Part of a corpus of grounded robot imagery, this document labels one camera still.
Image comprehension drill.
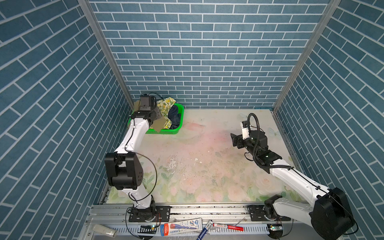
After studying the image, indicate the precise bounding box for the olive green skirt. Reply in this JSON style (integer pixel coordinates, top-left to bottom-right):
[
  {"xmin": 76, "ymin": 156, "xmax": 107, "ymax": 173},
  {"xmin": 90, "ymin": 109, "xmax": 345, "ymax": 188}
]
[{"xmin": 133, "ymin": 100, "xmax": 166, "ymax": 134}]

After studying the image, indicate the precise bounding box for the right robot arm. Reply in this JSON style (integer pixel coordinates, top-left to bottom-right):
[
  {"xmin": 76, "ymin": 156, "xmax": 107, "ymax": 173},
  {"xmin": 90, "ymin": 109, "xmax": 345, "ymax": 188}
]
[{"xmin": 231, "ymin": 130, "xmax": 358, "ymax": 240}]

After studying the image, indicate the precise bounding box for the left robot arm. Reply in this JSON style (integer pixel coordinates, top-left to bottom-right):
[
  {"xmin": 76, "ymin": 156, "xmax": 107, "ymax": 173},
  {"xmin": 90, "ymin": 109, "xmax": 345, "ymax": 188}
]
[{"xmin": 105, "ymin": 107, "xmax": 161, "ymax": 211}]

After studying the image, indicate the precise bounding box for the yellow floral skirt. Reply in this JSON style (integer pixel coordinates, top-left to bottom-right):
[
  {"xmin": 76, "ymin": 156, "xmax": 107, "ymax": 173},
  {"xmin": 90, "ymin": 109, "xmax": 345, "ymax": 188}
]
[{"xmin": 157, "ymin": 97, "xmax": 176, "ymax": 129}]

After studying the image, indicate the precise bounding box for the dark navy skirt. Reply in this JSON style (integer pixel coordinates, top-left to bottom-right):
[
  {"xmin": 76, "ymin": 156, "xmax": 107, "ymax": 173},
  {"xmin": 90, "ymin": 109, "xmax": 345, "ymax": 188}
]
[{"xmin": 168, "ymin": 105, "xmax": 181, "ymax": 130}]

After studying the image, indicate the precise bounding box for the green plastic basket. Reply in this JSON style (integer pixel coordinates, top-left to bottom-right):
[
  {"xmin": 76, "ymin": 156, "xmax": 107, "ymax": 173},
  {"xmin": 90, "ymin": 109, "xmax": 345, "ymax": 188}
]
[{"xmin": 146, "ymin": 96, "xmax": 184, "ymax": 135}]

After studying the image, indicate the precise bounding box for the red marker pen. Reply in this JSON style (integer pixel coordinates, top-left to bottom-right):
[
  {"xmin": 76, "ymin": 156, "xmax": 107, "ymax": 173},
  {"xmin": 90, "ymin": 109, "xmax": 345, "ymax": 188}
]
[{"xmin": 213, "ymin": 223, "xmax": 244, "ymax": 232}]

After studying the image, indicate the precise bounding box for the blue marker pen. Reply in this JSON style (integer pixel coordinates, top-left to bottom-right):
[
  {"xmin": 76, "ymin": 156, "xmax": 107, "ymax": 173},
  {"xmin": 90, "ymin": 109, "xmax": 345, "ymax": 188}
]
[{"xmin": 197, "ymin": 220, "xmax": 213, "ymax": 240}]

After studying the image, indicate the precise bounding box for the red blue toothpaste box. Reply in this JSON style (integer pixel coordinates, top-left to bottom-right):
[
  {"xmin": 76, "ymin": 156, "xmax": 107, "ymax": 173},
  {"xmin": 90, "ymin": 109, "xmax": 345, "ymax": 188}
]
[{"xmin": 160, "ymin": 218, "xmax": 203, "ymax": 237}]

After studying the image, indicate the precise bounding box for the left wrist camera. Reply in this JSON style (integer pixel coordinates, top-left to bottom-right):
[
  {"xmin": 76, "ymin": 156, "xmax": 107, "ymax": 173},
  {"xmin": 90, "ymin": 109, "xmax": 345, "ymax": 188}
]
[{"xmin": 139, "ymin": 95, "xmax": 157, "ymax": 111}]

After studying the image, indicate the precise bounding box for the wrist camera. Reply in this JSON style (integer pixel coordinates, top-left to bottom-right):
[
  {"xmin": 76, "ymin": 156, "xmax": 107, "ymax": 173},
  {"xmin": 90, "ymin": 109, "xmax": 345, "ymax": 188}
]
[
  {"xmin": 242, "ymin": 120, "xmax": 250, "ymax": 140},
  {"xmin": 139, "ymin": 95, "xmax": 157, "ymax": 111}
]

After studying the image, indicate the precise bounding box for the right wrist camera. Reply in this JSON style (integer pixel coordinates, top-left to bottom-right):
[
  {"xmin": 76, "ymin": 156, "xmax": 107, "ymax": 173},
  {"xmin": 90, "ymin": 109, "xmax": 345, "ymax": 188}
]
[{"xmin": 242, "ymin": 120, "xmax": 250, "ymax": 140}]

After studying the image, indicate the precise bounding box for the right black corrugated cable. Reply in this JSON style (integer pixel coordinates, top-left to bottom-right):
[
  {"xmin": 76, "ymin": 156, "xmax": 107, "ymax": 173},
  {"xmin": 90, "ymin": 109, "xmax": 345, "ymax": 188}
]
[{"xmin": 246, "ymin": 113, "xmax": 293, "ymax": 170}]

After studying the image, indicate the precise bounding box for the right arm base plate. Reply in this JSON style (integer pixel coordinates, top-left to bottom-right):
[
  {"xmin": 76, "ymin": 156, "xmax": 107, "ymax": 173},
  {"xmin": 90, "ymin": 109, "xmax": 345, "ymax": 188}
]
[{"xmin": 246, "ymin": 205, "xmax": 291, "ymax": 222}]

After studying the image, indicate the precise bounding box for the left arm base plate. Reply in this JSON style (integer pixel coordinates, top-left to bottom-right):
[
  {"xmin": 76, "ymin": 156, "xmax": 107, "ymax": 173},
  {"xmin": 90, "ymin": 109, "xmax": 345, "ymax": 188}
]
[{"xmin": 128, "ymin": 206, "xmax": 171, "ymax": 223}]

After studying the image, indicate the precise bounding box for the aluminium rail frame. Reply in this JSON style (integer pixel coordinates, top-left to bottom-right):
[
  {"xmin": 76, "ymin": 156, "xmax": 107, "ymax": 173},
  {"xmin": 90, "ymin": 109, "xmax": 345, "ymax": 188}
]
[{"xmin": 79, "ymin": 203, "xmax": 321, "ymax": 240}]

